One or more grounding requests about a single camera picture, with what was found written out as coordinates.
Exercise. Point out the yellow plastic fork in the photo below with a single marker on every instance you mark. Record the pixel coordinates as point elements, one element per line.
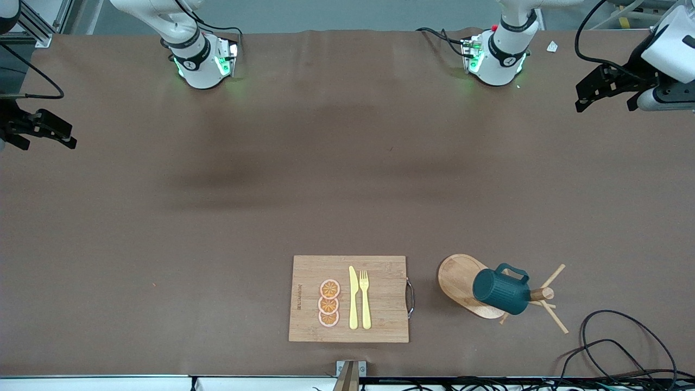
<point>366,309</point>

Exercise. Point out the wooden mug tree stand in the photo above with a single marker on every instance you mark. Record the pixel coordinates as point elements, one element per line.
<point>459,279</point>

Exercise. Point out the aluminium frame profile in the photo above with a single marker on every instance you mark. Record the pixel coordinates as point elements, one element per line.
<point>42,39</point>

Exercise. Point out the orange slice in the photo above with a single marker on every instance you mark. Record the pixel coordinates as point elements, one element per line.
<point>328,306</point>
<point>329,289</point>
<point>328,320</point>

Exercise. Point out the small white paper scrap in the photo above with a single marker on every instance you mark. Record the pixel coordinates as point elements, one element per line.
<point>552,46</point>

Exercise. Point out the teal ribbed cup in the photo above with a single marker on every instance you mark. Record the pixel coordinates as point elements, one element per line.
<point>499,296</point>

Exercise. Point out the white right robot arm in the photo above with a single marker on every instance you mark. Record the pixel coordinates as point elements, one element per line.
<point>198,65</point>

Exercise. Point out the yellow plastic knife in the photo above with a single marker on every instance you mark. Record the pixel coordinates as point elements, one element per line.
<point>353,304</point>

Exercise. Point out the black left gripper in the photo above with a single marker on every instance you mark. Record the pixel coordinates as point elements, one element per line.
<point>633,74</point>

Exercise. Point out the brown table cover sheet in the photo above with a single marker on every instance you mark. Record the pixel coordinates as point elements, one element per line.
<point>217,217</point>

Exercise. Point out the aluminium post with bracket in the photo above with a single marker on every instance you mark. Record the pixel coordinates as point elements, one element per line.
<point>347,380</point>

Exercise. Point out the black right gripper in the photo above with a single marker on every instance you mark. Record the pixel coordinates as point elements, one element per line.
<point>12,120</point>

